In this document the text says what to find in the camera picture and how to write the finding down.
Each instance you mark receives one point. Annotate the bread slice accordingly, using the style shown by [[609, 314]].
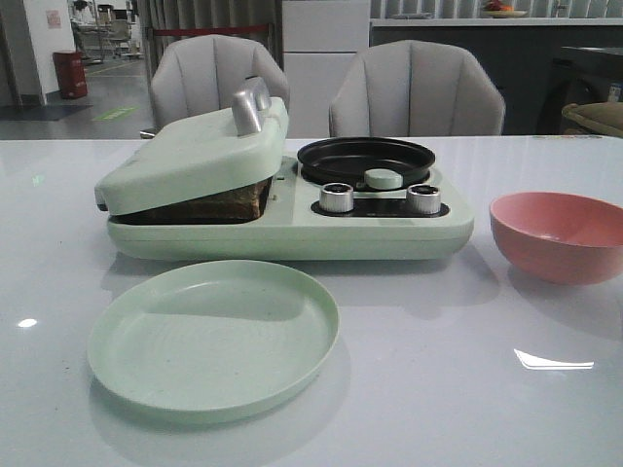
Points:
[[241, 204]]

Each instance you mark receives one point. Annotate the green breakfast maker lid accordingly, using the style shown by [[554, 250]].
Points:
[[200, 156]]

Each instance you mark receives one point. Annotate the green breakfast maker base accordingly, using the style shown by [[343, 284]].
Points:
[[381, 226]]

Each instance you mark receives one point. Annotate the left silver control knob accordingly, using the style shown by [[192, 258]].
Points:
[[336, 198]]

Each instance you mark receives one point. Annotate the silver control knob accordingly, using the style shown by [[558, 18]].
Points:
[[336, 198], [423, 199]]

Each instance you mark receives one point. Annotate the black round frying pan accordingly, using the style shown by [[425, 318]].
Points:
[[369, 164]]

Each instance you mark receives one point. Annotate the right silver control knob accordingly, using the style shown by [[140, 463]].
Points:
[[423, 199]]

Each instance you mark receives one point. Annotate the light green plate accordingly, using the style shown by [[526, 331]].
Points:
[[214, 342]]

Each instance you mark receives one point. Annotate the right grey chair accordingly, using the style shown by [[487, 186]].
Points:
[[415, 88]]

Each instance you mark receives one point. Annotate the grey chair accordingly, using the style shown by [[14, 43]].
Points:
[[415, 88], [200, 75]]

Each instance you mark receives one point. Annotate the white cabinet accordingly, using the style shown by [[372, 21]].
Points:
[[319, 39]]

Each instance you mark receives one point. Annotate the left grey chair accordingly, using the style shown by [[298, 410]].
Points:
[[200, 75]]

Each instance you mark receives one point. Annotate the pink bowl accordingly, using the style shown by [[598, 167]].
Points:
[[561, 238]]

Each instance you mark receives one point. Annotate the dark counter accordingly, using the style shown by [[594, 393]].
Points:
[[521, 55]]

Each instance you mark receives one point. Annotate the fruit plate on counter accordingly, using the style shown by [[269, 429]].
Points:
[[498, 9]]

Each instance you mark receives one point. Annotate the tan cushion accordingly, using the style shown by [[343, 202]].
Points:
[[603, 118]]

